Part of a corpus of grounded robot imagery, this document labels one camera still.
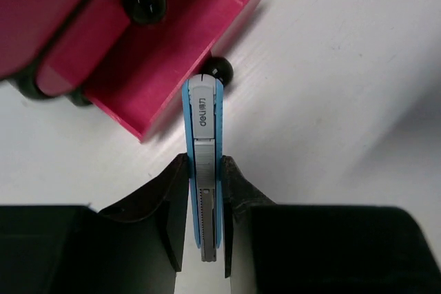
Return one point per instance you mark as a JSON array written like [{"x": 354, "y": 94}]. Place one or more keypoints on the pink drawer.
[
  {"x": 26, "y": 27},
  {"x": 137, "y": 82},
  {"x": 88, "y": 38}
]

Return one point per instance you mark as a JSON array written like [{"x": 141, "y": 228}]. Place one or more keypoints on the light blue clip pen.
[{"x": 202, "y": 97}]

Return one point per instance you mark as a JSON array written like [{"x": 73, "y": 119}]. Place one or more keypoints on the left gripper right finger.
[{"x": 287, "y": 248}]

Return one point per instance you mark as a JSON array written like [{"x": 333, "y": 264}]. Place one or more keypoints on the black drawer cabinet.
[{"x": 28, "y": 87}]

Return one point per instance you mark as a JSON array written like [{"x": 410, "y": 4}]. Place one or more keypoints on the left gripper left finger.
[{"x": 132, "y": 246}]

